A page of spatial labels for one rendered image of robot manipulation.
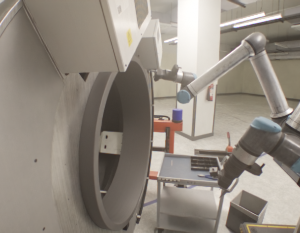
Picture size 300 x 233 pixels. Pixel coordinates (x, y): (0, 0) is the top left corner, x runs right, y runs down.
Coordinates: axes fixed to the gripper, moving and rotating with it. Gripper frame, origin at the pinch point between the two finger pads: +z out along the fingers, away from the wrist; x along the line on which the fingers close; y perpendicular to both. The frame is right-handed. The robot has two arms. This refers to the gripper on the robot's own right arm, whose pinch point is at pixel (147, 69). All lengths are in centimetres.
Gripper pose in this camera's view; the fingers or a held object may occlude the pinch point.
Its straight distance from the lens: 115.7
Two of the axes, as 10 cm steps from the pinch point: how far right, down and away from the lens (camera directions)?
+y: -2.7, 5.0, 8.3
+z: -9.6, -0.8, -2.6
